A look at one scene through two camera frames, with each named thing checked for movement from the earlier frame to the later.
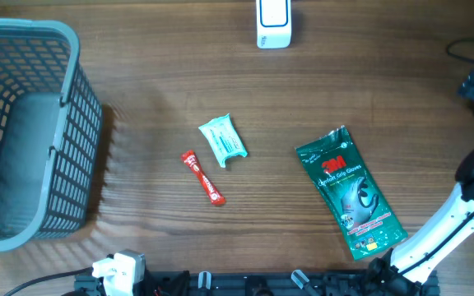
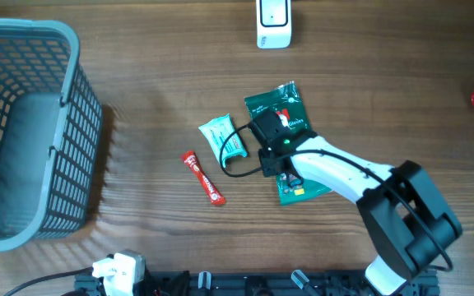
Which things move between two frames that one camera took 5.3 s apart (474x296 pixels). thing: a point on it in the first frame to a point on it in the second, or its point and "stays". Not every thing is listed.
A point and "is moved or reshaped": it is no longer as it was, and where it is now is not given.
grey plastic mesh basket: x=37 y=128 stays
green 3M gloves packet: x=367 y=222 is moved or reshaped
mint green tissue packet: x=224 y=138 stays
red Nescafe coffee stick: x=215 y=196 stays
